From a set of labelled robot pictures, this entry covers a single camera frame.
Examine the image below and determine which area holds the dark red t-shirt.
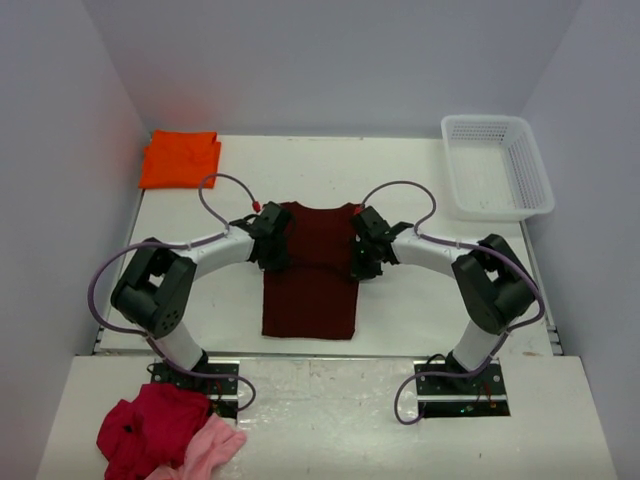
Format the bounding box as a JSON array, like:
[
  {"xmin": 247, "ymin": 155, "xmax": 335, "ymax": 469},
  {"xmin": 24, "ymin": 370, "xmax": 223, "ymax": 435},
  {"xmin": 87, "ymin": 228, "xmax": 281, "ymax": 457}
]
[{"xmin": 262, "ymin": 201, "xmax": 359, "ymax": 341}]

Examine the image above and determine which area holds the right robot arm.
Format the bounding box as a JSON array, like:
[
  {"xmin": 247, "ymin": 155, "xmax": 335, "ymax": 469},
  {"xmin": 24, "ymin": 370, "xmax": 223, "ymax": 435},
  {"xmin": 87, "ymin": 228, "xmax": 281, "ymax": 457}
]
[{"xmin": 351, "ymin": 206, "xmax": 545, "ymax": 384}]

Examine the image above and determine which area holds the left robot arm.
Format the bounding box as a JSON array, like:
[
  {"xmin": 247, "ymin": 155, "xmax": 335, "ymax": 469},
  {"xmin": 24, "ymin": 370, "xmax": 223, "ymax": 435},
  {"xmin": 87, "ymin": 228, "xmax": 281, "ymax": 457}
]
[{"xmin": 111, "ymin": 202, "xmax": 295, "ymax": 379}]

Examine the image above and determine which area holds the orange folded t-shirt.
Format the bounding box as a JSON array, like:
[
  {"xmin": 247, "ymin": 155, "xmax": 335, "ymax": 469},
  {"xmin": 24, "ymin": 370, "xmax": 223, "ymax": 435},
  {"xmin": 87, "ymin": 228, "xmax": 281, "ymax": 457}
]
[{"xmin": 138, "ymin": 130, "xmax": 221, "ymax": 190}]

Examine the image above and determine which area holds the white plastic basket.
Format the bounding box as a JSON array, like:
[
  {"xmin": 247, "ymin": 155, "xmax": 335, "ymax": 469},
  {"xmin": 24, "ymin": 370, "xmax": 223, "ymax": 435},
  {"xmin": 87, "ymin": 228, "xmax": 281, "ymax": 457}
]
[{"xmin": 441, "ymin": 115, "xmax": 555, "ymax": 222}]

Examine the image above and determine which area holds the pink crumpled t-shirt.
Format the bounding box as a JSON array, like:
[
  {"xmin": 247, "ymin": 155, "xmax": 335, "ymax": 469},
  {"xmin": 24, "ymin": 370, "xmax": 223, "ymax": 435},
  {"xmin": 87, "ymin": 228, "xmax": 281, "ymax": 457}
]
[{"xmin": 147, "ymin": 414, "xmax": 247, "ymax": 480}]

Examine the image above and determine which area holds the crimson crumpled t-shirt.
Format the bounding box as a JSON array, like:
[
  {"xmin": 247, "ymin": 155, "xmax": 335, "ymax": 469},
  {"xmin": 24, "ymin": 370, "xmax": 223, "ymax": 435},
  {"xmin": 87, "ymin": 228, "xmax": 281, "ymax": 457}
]
[{"xmin": 96, "ymin": 383, "xmax": 211, "ymax": 479}]

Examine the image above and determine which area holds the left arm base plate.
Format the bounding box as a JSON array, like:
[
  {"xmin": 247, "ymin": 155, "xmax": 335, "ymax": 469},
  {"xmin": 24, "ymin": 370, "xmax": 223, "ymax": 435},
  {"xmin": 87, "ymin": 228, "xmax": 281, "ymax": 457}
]
[{"xmin": 146, "ymin": 361, "xmax": 239, "ymax": 420}]

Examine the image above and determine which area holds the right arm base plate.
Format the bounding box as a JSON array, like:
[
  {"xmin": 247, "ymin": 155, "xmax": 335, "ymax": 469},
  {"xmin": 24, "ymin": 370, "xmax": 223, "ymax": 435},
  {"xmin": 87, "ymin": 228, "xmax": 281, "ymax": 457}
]
[{"xmin": 414, "ymin": 357, "xmax": 511, "ymax": 419}]

